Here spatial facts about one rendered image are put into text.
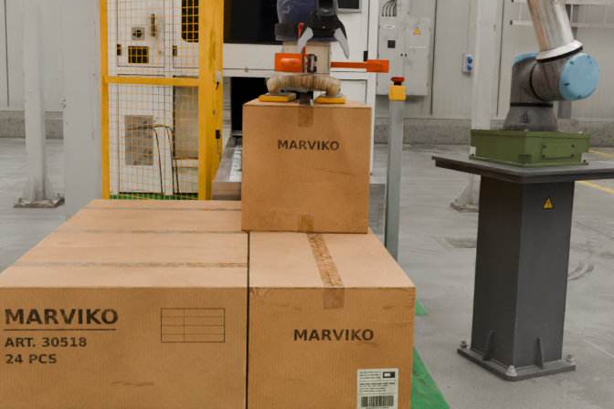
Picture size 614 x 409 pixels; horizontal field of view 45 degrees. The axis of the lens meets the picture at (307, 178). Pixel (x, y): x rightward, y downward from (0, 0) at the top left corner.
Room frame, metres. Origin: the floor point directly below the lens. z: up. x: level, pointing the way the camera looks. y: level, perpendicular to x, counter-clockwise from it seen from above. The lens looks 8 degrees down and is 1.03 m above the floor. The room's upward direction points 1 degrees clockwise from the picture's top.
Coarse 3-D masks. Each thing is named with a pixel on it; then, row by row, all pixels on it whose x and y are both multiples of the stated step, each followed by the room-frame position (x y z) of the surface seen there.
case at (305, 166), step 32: (256, 128) 2.29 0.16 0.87; (288, 128) 2.29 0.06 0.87; (320, 128) 2.29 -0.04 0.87; (352, 128) 2.29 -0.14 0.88; (256, 160) 2.29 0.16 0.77; (288, 160) 2.29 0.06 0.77; (320, 160) 2.29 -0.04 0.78; (352, 160) 2.29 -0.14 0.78; (256, 192) 2.29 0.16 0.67; (288, 192) 2.29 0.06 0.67; (320, 192) 2.29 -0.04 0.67; (352, 192) 2.29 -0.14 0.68; (256, 224) 2.29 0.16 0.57; (288, 224) 2.29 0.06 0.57; (320, 224) 2.29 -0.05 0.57; (352, 224) 2.29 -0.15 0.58
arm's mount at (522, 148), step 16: (480, 128) 2.68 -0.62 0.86; (480, 144) 2.65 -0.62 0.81; (496, 144) 2.57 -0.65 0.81; (512, 144) 2.49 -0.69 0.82; (528, 144) 2.44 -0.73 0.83; (544, 144) 2.47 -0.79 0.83; (560, 144) 2.50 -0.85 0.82; (576, 144) 2.54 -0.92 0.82; (480, 160) 2.64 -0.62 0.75; (496, 160) 2.56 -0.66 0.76; (512, 160) 2.49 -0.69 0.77; (528, 160) 2.45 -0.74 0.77; (544, 160) 2.48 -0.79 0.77; (560, 160) 2.51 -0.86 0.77; (576, 160) 2.54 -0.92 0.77
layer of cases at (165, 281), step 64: (64, 256) 1.92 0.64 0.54; (128, 256) 1.94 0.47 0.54; (192, 256) 1.96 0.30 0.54; (256, 256) 1.97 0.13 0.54; (320, 256) 1.99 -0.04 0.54; (384, 256) 2.01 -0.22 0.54; (0, 320) 1.63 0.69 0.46; (64, 320) 1.65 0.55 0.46; (128, 320) 1.66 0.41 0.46; (192, 320) 1.67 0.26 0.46; (256, 320) 1.68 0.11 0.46; (320, 320) 1.69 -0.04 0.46; (384, 320) 1.70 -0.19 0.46; (0, 384) 1.63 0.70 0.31; (64, 384) 1.65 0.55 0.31; (128, 384) 1.66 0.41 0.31; (192, 384) 1.67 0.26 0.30; (256, 384) 1.68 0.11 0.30; (320, 384) 1.69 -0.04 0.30; (384, 384) 1.70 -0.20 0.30
